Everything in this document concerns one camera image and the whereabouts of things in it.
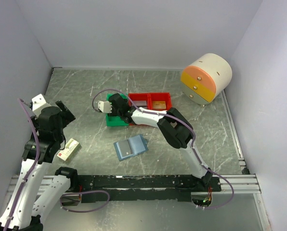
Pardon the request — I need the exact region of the green plastic bin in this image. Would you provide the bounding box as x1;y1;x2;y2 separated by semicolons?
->
105;93;129;127

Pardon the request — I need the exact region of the red plastic bin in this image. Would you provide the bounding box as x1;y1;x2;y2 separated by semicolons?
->
149;92;172;111
128;93;151;126

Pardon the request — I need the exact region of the blue card holder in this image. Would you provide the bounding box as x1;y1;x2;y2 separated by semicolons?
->
114;134;148;161

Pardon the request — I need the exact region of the round drawer cabinet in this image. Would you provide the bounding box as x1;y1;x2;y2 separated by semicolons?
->
180;53;233;105

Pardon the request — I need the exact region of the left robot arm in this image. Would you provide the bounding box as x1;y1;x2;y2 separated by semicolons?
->
0;96;79;231

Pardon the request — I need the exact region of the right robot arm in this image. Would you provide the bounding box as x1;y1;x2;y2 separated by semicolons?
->
109;93;212;192

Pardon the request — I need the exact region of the white striped card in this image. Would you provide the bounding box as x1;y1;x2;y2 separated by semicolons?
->
134;101;148;108

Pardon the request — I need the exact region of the gold card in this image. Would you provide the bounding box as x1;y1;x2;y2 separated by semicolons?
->
152;101;167;110

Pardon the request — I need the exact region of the grey card in holder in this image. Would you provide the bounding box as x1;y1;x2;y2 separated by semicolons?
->
118;140;133;158

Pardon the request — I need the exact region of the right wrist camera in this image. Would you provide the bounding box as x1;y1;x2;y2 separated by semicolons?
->
97;101;112;114

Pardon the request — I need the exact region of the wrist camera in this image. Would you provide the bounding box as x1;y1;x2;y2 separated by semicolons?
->
97;101;112;114
32;94;51;117

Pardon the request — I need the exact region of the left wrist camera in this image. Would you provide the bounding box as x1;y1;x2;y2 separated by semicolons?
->
32;94;51;117

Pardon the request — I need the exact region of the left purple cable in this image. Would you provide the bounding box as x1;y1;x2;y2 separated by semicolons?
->
3;98;42;231

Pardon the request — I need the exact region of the purple cable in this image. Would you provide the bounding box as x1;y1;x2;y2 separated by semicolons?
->
3;98;42;231
91;89;235;209

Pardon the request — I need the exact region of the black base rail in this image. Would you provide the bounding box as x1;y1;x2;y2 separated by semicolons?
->
66;175;221;203

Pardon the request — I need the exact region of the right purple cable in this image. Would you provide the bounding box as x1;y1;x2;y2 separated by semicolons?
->
91;89;235;209

